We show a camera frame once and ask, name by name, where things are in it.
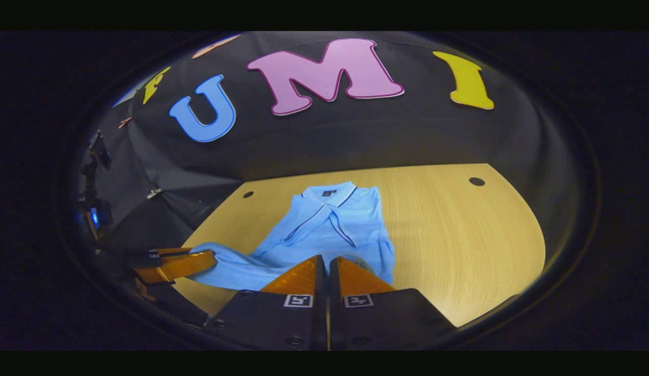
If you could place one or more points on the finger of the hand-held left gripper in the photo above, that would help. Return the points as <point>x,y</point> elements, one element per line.
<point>183,266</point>
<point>174,250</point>

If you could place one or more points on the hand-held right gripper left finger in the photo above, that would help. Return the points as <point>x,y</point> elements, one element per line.
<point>319,292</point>

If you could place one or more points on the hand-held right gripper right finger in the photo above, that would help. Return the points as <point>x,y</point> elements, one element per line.
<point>335,292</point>

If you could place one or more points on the light blue T-shirt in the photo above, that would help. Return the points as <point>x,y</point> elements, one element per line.
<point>329,230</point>

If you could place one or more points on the copper spring clip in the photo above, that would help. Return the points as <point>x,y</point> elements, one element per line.
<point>125,122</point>

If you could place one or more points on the white spring clip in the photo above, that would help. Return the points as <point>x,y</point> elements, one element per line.
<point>153,193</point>

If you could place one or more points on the black backdrop cloth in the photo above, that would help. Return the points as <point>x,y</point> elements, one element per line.
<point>356,136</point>

